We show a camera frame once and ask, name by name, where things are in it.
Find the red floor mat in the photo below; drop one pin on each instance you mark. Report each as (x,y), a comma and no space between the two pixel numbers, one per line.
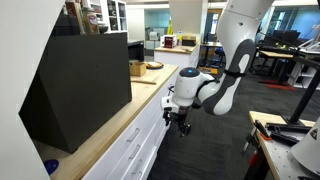
(280,86)

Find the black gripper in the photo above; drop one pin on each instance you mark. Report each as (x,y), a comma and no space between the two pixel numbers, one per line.
(177,118)

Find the perforated robot mounting table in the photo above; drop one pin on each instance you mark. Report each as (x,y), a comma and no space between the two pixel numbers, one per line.
(283,160)

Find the brown glue bottle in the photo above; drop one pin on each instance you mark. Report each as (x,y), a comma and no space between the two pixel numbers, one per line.
(91,23)

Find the white island counter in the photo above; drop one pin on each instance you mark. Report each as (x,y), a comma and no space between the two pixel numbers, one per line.
(173,58)

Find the black stand pole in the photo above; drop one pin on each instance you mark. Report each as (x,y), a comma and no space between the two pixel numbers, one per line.
(305,96)

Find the white shelf unit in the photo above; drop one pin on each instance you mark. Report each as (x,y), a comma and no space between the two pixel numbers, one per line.
(113,15)

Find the black rounded case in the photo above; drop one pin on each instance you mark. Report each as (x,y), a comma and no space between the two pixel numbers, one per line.
(61,26)

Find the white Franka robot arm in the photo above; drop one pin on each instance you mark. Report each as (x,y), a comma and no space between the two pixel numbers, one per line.
(233,33)

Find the wooden stick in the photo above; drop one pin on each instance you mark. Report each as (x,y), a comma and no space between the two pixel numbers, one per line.
(143,81)

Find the black cabinet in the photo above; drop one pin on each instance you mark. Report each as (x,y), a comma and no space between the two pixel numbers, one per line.
(136,51)

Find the yellow bottle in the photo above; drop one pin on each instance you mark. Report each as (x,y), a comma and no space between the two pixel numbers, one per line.
(170,28)

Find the white dresser cabinet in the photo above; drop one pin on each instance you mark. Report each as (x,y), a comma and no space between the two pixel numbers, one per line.
(153,143)

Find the round brown plate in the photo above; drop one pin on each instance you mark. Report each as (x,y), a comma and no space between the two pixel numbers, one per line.
(154,65)

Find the black clamp tool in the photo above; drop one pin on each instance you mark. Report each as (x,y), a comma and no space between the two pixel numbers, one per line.
(283,128)

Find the wooden office desk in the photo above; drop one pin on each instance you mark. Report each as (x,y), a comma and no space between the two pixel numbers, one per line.
(276,54)

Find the black metal tool chest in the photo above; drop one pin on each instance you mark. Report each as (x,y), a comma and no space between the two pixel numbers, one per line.
(83,83)

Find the blue disc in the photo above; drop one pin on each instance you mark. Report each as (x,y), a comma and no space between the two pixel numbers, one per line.
(51,166)

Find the red and white box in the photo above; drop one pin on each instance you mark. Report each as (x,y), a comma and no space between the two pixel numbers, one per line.
(170,41)

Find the tall glue bottle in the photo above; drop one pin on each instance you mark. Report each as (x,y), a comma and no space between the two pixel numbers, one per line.
(74,16)

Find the dark brown box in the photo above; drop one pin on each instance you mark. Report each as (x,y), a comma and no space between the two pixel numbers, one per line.
(189,40)

